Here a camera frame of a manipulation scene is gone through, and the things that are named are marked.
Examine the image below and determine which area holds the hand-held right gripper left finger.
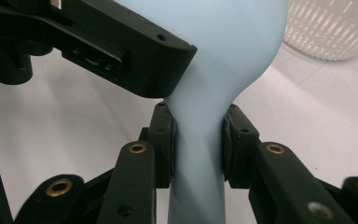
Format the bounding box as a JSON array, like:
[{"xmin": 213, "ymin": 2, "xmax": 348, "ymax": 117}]
[{"xmin": 138, "ymin": 100, "xmax": 178, "ymax": 190}]

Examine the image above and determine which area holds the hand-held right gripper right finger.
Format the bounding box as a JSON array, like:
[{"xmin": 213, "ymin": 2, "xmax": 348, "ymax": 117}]
[{"xmin": 221, "ymin": 103, "xmax": 261, "ymax": 190}]

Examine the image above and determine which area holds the light blue hairbrush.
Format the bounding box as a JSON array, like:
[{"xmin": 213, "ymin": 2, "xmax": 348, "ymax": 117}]
[{"xmin": 113, "ymin": 0, "xmax": 291, "ymax": 224}]

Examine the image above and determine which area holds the white plastic mesh basket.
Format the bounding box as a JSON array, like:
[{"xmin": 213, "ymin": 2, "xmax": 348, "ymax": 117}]
[{"xmin": 282, "ymin": 0, "xmax": 358, "ymax": 62}]

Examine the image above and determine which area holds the white table sheet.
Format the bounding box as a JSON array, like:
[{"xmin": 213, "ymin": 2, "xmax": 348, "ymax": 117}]
[{"xmin": 0, "ymin": 41, "xmax": 358, "ymax": 224}]

